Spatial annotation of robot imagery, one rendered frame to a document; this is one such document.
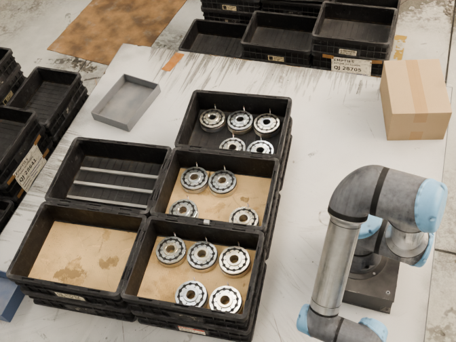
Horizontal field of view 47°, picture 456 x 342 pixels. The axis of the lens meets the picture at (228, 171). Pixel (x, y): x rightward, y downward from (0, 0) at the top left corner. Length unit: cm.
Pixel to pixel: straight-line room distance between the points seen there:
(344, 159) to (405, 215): 98
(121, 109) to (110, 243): 78
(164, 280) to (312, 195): 66
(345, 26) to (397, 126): 105
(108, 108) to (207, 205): 82
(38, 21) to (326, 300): 360
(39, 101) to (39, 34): 124
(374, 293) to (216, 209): 60
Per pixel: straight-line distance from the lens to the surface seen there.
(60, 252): 196
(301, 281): 188
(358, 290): 177
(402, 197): 120
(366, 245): 164
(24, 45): 432
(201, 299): 171
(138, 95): 252
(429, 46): 378
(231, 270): 173
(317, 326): 140
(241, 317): 159
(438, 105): 219
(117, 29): 414
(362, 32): 306
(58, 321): 200
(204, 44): 340
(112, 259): 188
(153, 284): 179
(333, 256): 130
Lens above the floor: 241
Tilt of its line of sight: 53 degrees down
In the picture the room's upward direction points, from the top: 11 degrees counter-clockwise
